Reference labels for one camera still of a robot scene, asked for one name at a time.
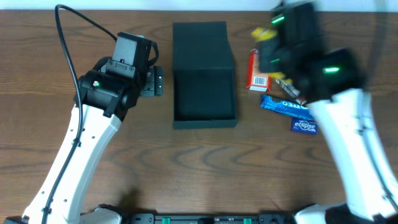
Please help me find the dark green hinged box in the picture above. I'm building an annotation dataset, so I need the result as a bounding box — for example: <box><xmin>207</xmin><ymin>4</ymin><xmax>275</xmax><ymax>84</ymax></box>
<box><xmin>172</xmin><ymin>21</ymin><xmax>238</xmax><ymax>129</ymax></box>

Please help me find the brown carton with barcode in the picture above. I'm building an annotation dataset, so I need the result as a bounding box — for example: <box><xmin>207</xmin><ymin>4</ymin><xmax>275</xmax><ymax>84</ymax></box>
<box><xmin>275</xmin><ymin>79</ymin><xmax>307</xmax><ymax>106</ymax></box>

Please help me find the orange carton with barcode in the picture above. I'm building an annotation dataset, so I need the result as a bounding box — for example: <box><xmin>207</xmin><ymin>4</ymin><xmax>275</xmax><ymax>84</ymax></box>
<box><xmin>246</xmin><ymin>49</ymin><xmax>271</xmax><ymax>92</ymax></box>

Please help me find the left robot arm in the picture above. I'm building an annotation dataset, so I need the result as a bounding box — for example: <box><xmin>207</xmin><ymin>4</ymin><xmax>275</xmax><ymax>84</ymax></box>
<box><xmin>5</xmin><ymin>57</ymin><xmax>164</xmax><ymax>224</ymax></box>

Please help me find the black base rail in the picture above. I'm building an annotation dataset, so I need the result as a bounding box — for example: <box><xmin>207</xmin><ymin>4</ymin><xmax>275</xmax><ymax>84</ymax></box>
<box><xmin>121</xmin><ymin>213</ymin><xmax>296</xmax><ymax>224</ymax></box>

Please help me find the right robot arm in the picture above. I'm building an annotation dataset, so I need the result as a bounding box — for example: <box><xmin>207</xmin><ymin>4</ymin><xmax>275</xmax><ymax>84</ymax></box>
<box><xmin>253</xmin><ymin>1</ymin><xmax>397</xmax><ymax>223</ymax></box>

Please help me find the blue Eclipse gum pack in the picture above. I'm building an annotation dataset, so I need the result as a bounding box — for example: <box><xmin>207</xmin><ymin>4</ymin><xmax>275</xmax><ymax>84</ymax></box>
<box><xmin>290</xmin><ymin>119</ymin><xmax>318</xmax><ymax>135</ymax></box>

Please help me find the yellow snack bag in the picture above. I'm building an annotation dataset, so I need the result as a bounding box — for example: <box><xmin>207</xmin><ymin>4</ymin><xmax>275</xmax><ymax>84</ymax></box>
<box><xmin>251</xmin><ymin>27</ymin><xmax>293</xmax><ymax>84</ymax></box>

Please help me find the blue Oreo cookie pack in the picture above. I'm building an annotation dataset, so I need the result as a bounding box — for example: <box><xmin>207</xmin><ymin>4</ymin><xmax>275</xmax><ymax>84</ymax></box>
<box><xmin>261</xmin><ymin>95</ymin><xmax>315</xmax><ymax>121</ymax></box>

